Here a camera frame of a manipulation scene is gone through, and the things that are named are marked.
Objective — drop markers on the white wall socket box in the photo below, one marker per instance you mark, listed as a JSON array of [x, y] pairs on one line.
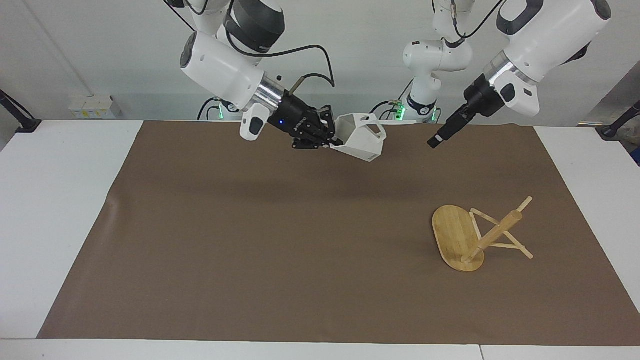
[[95, 107]]

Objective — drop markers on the black stand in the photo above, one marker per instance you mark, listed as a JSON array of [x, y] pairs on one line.
[[617, 126], [22, 121]]

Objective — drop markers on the wooden cup rack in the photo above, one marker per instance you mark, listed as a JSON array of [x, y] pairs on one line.
[[455, 237]]

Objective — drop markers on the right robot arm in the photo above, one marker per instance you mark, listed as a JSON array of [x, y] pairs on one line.
[[220, 67]]

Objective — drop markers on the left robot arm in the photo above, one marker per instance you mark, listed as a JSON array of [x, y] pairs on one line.
[[550, 37]]

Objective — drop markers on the white faceted cup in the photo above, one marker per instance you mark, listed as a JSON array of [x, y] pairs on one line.
[[361, 142]]

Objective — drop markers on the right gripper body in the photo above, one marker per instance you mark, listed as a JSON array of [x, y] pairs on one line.
[[295, 120]]

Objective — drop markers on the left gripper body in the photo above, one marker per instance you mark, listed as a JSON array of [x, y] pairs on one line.
[[482, 97]]

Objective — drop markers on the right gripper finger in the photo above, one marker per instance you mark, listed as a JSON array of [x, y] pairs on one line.
[[312, 144], [327, 122]]

